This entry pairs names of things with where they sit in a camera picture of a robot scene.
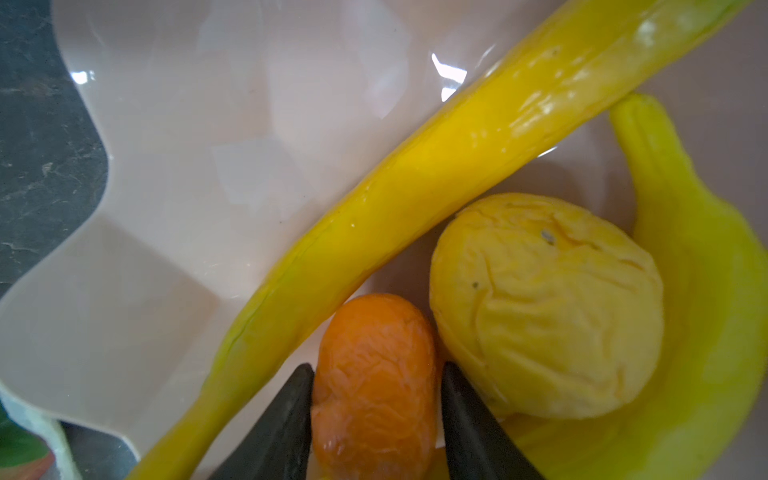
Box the yellow round lemon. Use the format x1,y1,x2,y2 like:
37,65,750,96
429,193,664,420

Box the orange fruit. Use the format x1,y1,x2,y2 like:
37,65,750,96
311,294,438,479

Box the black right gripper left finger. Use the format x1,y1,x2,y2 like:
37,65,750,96
211,363,314,480

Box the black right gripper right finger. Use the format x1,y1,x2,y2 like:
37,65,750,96
441,362,543,480

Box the yellow green mango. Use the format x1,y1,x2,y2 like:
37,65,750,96
131,1,744,479

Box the red orange strawberry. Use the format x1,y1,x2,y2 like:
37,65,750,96
0,407,55,480

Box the yellow banana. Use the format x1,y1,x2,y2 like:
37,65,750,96
488,94,767,479

